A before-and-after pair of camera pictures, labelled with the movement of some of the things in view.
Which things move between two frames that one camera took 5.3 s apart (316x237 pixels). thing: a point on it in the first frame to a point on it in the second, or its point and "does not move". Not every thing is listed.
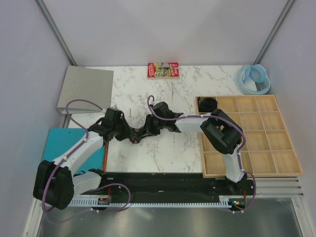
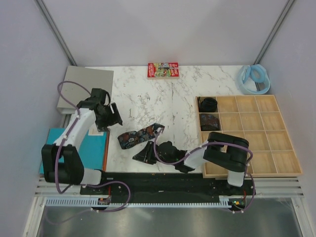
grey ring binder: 91,84 does not move
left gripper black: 125,135 to 114,118
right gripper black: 148,127 to 142,155
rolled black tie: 207,104 does not move
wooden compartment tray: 268,150 does not move
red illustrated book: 163,70 does not move
